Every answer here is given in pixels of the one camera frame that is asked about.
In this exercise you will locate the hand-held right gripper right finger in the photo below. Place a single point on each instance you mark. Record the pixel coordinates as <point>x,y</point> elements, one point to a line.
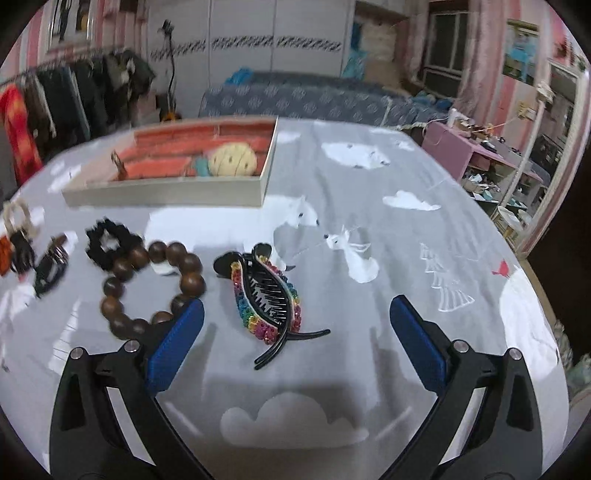
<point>418,341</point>

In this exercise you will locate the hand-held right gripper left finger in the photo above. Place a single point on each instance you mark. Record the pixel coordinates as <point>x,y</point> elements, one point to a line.
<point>178,341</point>

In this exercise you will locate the rainbow beaded hair claw clip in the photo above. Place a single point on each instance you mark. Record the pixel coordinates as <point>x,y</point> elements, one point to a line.
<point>265,295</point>

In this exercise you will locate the black scrunchie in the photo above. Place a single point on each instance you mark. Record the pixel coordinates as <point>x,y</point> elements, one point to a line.
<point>94,251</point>

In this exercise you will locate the beige tray with brick lining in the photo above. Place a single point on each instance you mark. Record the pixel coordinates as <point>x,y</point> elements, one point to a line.
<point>161,194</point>

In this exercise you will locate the orange scrunchie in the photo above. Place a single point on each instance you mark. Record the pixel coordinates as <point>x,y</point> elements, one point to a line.
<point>4,254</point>

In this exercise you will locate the grey polar bear blanket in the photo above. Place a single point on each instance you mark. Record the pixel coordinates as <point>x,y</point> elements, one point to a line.
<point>369,184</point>

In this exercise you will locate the small brown hair clip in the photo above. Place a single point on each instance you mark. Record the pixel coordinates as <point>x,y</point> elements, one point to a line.
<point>119,164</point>

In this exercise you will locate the yellow knitted hair ornament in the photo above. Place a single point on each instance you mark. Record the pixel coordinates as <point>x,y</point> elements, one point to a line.
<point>231,159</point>

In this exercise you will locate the pink side table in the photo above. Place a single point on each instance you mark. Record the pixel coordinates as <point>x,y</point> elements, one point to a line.
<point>445,138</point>

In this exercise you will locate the black garment steamer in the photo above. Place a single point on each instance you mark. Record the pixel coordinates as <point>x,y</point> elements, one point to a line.
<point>170,110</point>

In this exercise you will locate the white framed standing mirror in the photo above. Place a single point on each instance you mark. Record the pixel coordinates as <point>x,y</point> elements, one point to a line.
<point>554,138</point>

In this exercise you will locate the orange red coat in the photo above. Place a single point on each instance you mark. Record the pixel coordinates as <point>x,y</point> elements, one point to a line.
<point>18,134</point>

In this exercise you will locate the row of hanging dark clothes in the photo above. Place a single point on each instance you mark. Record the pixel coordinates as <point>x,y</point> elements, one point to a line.
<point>92,92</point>

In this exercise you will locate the bed with blue patterned cover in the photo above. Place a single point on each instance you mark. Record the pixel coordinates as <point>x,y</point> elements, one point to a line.
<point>300,99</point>

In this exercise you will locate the teal cloth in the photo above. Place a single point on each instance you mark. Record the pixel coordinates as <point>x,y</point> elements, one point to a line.
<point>239,76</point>

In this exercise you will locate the pink curtain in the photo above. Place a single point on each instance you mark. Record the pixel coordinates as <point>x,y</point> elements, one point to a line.
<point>480,55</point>

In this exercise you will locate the window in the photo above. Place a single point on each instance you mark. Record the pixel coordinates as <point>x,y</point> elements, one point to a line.
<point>443,46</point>

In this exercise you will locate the teal hanging garment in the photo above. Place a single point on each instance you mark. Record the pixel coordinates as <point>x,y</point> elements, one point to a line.
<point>355,50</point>

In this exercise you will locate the white sliding door wardrobe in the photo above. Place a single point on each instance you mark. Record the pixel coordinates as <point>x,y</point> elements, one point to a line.
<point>277,23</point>

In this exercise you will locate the wall poster with blue figures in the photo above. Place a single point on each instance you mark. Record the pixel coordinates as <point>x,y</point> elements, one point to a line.
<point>519,50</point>

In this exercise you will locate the framed wall picture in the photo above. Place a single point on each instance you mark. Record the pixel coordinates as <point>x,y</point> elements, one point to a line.
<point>69,23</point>

